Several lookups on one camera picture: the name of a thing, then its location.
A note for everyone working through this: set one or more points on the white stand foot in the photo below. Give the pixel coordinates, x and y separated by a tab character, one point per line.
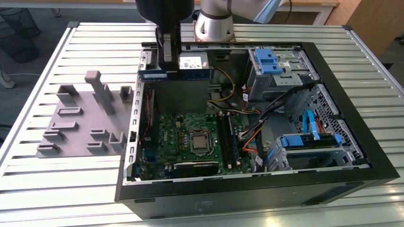
9	84

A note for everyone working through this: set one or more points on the green motherboard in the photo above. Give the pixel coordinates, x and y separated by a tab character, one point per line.
172	142

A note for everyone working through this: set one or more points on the metal drive cage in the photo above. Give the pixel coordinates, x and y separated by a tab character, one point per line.
284	80

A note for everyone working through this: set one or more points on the RAM stick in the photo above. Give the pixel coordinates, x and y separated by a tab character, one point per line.
194	74

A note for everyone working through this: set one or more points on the blue plastic drive bracket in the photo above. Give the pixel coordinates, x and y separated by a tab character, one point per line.
268	63

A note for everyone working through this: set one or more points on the hard disk in blue carrier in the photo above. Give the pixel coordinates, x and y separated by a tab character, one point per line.
293	142

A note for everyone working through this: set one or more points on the black PC case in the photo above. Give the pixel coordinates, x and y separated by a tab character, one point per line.
252	196

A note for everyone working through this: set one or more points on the wooden cabinet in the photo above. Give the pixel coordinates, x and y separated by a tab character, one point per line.
372	23

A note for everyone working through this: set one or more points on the grey power supply unit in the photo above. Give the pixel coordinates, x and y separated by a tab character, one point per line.
180	99

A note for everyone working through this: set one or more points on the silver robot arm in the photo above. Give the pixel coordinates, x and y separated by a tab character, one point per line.
214	26

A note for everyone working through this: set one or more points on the grey parts rack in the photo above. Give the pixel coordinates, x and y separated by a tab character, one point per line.
81	113

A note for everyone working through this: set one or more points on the silver CPU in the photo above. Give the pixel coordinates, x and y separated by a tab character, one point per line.
198	143

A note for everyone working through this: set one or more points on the black mesh waste bin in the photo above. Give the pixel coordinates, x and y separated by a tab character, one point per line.
18	35

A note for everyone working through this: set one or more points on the black graphics card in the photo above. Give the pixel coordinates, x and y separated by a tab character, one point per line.
194	169

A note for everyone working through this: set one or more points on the metal disk bay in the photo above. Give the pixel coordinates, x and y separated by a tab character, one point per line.
314	151

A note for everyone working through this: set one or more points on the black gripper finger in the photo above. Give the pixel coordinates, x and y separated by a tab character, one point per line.
176	47

